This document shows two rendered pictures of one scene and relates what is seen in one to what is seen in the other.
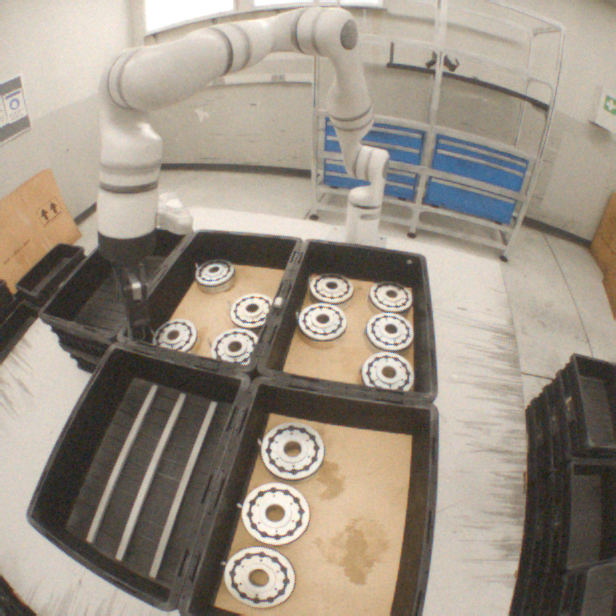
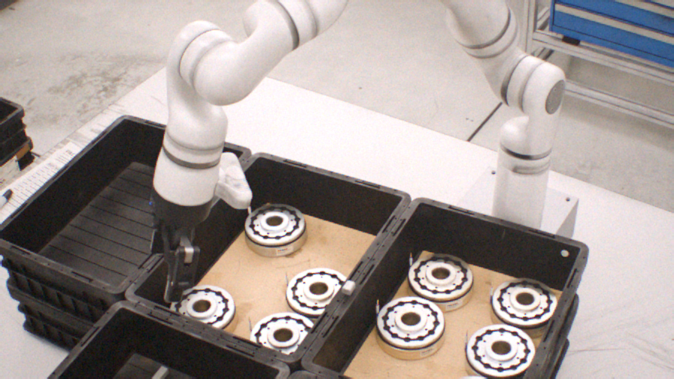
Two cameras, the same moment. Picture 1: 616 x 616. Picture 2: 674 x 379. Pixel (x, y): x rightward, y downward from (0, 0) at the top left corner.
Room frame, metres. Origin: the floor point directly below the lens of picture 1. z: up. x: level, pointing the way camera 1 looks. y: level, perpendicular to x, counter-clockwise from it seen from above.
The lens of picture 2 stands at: (-0.46, -0.22, 1.87)
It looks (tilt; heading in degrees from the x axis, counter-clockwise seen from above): 39 degrees down; 18
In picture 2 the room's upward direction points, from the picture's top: 3 degrees counter-clockwise
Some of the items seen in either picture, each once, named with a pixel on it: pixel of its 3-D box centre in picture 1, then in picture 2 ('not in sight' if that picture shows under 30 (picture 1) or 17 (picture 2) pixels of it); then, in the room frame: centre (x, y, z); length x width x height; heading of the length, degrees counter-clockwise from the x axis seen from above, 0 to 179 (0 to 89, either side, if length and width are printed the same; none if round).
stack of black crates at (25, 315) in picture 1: (26, 353); not in sight; (0.68, 1.51, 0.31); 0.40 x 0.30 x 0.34; 163
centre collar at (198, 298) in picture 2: (173, 335); (201, 307); (0.41, 0.28, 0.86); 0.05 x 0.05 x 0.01
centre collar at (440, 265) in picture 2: (331, 286); (441, 274); (0.57, -0.06, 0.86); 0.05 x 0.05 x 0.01
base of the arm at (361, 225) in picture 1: (361, 228); (520, 184); (0.80, -0.15, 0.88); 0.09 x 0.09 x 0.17; 76
